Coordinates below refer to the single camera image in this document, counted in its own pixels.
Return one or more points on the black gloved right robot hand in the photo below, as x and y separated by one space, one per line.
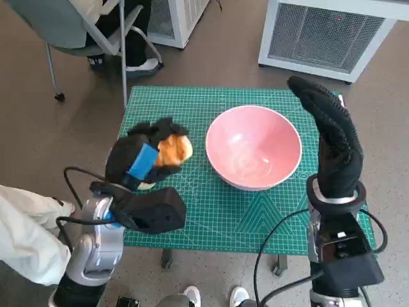
338 153

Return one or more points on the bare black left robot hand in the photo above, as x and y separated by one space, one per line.
124 156

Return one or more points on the round pale toy bun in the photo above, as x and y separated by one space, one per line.
147 186

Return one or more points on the striped rectangular toy bread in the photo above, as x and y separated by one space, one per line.
174 150

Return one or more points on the pink bowl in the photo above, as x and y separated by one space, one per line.
252 144

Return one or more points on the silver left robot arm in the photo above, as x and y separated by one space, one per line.
99 243

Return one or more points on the table leg with caster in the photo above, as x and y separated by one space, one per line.
279 263
167 259

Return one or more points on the seated person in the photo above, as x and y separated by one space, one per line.
137 41

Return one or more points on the green cutting mat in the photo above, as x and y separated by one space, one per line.
223 217

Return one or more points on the large white mesh cabinet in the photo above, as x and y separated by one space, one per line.
319 35

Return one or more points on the person in white clothing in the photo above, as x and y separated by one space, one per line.
25 230

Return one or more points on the small black device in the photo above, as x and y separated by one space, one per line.
128 302

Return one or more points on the small white mesh cabinet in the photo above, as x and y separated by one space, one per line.
182 19

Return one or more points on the white shoe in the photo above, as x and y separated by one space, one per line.
239 294
192 294

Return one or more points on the grey office chair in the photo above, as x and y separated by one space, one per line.
38 28

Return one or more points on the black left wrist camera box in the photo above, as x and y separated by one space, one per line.
159 211

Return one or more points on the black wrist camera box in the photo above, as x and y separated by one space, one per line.
159 211
351 265

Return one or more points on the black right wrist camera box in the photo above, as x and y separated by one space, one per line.
351 265

